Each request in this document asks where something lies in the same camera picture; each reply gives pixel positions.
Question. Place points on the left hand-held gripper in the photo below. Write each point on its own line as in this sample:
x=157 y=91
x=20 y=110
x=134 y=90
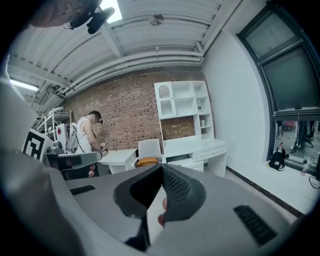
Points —
x=33 y=147

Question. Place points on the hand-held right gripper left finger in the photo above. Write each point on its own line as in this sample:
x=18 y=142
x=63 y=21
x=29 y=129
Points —
x=125 y=197

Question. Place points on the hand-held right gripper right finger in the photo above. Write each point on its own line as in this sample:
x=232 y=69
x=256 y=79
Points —
x=190 y=197

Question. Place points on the person's right hand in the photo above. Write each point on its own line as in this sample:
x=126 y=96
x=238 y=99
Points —
x=163 y=205

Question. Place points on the person's left hand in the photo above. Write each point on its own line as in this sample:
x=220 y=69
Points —
x=91 y=172

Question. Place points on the white box red mark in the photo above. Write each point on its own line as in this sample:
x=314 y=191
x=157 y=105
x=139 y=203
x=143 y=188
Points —
x=60 y=132

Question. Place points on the white metal rack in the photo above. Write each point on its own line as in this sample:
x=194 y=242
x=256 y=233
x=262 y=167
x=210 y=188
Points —
x=53 y=117

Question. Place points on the white keyboard tray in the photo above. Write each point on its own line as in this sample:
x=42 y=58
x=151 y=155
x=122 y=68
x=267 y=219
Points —
x=178 y=160

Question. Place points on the orange cushion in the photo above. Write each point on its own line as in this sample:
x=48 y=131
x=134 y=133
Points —
x=147 y=162

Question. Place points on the white table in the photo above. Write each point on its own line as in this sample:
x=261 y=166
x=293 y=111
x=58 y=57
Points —
x=117 y=155

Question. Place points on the white office chair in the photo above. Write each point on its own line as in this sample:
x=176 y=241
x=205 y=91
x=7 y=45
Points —
x=150 y=148

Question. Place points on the ceiling tube light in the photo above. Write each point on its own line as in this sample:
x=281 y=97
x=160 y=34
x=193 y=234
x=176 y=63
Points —
x=23 y=84

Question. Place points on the white shelf cup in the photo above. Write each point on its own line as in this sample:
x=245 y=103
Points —
x=202 y=122

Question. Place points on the white arched cabinet door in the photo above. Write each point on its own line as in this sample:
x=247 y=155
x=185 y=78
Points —
x=165 y=107

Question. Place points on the black backpack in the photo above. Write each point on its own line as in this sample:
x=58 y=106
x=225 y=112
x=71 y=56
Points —
x=276 y=160

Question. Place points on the clear pink drink cup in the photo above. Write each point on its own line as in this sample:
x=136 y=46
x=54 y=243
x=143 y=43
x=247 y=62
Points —
x=305 y=168

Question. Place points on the white ceiling pipe bundle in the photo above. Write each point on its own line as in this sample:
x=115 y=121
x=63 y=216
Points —
x=137 y=66

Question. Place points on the person's head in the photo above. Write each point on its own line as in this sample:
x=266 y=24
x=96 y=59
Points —
x=50 y=12

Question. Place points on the dark framed window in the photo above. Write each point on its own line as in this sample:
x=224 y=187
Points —
x=287 y=82

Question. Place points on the bright ceiling panel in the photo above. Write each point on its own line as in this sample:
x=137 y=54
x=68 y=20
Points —
x=117 y=5

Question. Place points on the round ceiling fixture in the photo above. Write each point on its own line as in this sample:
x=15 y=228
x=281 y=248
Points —
x=156 y=19

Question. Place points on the black head-mounted camera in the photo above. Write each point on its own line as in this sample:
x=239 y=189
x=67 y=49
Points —
x=100 y=18

